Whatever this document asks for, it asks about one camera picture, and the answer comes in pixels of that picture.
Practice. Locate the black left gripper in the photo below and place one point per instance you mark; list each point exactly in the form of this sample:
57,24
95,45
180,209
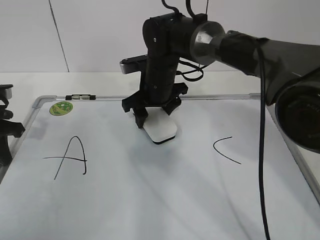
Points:
7,128

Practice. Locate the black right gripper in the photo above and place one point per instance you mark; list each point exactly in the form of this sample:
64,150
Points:
157,88

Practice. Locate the white board eraser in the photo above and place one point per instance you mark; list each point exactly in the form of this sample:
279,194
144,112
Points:
159,126

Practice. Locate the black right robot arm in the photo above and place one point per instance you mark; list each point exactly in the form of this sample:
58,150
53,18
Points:
289,72

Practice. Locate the round green magnet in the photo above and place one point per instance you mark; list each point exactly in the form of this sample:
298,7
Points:
61,108

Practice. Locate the black and silver hanger clip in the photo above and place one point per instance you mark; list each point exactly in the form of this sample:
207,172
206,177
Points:
86,97

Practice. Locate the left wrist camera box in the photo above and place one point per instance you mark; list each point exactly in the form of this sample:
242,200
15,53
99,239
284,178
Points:
6,91

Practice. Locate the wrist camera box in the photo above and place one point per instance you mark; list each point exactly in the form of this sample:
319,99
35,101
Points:
133,64
6,91

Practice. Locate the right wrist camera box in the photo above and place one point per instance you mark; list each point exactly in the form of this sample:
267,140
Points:
133,64

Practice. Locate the white board with aluminium frame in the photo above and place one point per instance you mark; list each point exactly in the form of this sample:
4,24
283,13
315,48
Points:
93,175

